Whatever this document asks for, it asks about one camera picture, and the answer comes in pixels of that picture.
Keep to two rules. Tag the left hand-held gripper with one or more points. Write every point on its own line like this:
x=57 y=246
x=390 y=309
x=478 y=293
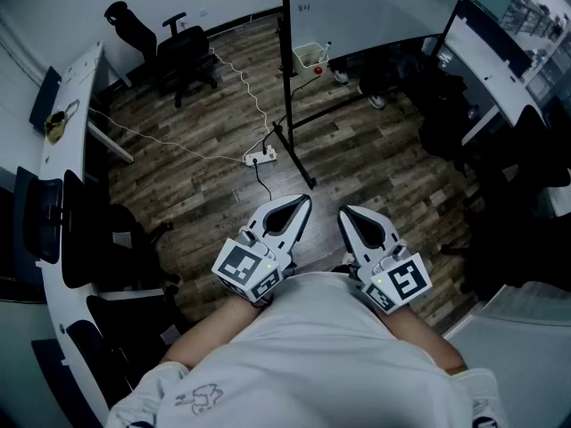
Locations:
x=241 y=265

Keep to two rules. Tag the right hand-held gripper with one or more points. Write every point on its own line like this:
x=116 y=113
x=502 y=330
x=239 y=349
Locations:
x=401 y=279

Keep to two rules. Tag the white tray of markers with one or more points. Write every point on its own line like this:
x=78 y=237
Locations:
x=308 y=63

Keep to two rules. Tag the person's left forearm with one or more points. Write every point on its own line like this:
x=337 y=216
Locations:
x=209 y=332

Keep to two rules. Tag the person's right forearm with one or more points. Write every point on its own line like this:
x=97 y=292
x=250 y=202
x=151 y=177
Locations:
x=424 y=337

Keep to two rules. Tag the white power strip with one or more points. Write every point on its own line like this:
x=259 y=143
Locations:
x=261 y=156

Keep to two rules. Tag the person in white coat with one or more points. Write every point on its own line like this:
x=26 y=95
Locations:
x=312 y=350

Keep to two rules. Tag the black chair with dark clothes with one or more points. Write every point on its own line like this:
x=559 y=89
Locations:
x=450 y=114

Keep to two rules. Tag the white curved desk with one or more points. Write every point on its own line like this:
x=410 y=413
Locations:
x=67 y=87
x=486 y=83

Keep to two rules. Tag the white side table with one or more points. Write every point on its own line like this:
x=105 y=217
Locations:
x=526 y=364

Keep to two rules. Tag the dark blue desk partition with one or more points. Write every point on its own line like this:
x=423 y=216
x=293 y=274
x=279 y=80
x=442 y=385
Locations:
x=49 y=372
x=20 y=221
x=44 y=96
x=495 y=34

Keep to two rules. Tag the yellow cloth bag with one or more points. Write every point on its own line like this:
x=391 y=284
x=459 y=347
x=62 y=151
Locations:
x=55 y=125

